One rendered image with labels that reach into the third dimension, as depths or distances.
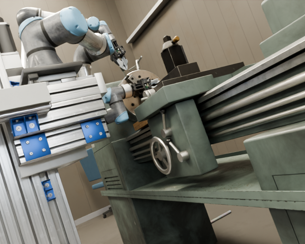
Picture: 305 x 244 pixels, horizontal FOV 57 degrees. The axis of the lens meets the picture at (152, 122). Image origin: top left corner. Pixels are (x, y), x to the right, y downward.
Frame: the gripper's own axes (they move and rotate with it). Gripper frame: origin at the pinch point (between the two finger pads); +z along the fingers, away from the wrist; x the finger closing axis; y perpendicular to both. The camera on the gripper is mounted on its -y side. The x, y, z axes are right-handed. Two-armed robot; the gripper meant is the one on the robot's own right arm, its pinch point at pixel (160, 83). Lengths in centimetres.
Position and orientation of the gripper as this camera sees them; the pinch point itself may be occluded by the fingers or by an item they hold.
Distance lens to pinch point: 163.2
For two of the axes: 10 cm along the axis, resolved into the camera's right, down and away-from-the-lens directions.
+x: -3.4, -9.4, 0.8
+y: 3.8, -2.2, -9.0
